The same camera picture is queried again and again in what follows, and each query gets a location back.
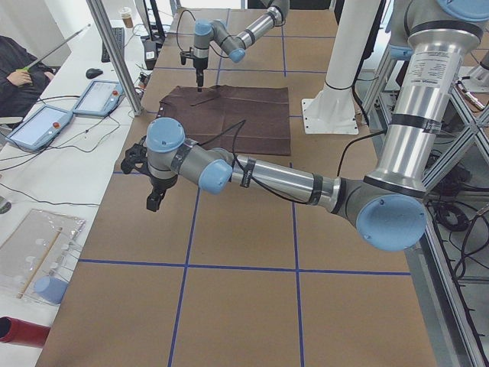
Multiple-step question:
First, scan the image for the black computer mouse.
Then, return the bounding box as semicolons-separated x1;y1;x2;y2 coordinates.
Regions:
86;68;103;80

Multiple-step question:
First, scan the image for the light blue cup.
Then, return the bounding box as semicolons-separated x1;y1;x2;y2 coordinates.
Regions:
34;276;68;304

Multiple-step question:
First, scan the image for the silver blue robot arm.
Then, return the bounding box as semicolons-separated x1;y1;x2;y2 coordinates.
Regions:
180;0;290;92
121;1;488;251

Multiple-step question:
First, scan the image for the black box with label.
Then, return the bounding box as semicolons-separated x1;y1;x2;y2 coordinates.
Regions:
142;39;158;70

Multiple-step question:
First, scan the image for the brown paper table cover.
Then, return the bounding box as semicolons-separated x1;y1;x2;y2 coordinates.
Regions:
36;7;478;367

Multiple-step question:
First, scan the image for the black keyboard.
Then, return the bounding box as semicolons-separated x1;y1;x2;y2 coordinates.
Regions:
101;27;126;64

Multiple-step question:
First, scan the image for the aluminium frame post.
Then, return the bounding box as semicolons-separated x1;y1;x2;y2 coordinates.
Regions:
86;0;143;116

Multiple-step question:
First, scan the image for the dark brown t-shirt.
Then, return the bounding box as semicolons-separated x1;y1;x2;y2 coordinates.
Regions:
158;85;291;156

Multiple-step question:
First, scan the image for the paper coffee cup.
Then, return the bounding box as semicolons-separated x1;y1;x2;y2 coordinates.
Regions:
119;7;134;28

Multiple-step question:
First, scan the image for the clear plastic sheet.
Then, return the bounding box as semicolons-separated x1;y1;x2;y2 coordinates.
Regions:
1;209;86;305

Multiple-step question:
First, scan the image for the red cylinder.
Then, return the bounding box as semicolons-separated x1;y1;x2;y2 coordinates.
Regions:
1;317;50;348

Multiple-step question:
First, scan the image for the far teach pendant tablet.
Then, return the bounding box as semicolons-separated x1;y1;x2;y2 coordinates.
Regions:
72;80;124;117

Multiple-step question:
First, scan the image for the wooden stick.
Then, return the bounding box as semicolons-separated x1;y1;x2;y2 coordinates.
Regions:
16;227;63;299

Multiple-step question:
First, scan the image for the near teach pendant tablet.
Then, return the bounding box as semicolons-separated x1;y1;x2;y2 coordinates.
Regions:
6;106;73;151

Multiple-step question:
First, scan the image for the teach pendant tablet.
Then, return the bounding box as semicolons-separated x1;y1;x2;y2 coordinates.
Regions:
6;106;73;151
72;80;124;117

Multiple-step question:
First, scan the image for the seated person in black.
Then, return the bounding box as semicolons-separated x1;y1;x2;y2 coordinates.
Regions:
1;36;54;117

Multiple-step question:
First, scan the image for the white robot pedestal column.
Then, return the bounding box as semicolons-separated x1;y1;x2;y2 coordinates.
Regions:
302;0;383;135

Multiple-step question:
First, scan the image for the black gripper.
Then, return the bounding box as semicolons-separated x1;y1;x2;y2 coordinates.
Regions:
121;139;177;212
180;47;209;92

